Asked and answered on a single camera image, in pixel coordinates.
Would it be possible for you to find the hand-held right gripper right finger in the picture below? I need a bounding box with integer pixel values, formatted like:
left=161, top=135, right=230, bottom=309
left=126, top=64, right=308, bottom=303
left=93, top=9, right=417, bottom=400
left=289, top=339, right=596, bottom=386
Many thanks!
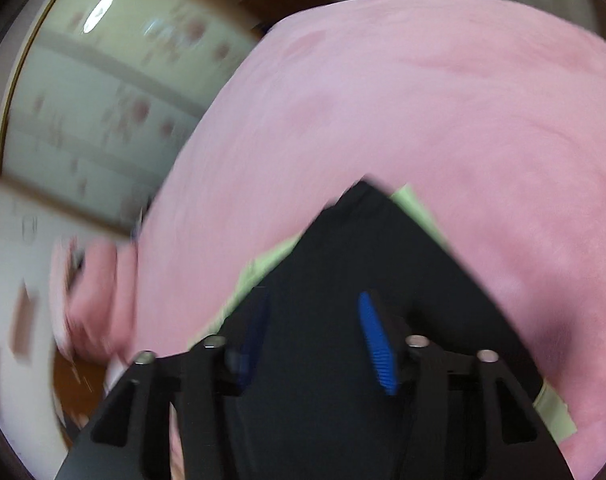
left=358, top=290, right=577, bottom=480

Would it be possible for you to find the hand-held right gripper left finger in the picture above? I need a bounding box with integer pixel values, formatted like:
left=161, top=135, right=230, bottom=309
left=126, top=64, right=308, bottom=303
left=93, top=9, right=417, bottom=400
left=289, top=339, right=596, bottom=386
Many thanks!
left=55, top=289, right=274, bottom=480

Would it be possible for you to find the pink folded quilt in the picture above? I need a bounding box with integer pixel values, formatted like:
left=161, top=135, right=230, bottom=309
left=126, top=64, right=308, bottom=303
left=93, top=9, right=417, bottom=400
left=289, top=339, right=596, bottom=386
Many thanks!
left=50, top=237, right=144, bottom=362

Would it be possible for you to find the green and black hooded jacket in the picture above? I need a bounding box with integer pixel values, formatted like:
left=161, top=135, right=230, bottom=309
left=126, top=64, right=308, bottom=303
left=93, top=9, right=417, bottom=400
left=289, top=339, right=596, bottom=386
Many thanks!
left=187, top=179, right=580, bottom=480

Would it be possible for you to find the pink bed blanket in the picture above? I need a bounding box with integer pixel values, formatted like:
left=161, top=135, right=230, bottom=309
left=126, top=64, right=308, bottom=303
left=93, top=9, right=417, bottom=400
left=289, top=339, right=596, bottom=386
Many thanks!
left=128, top=0, right=606, bottom=480

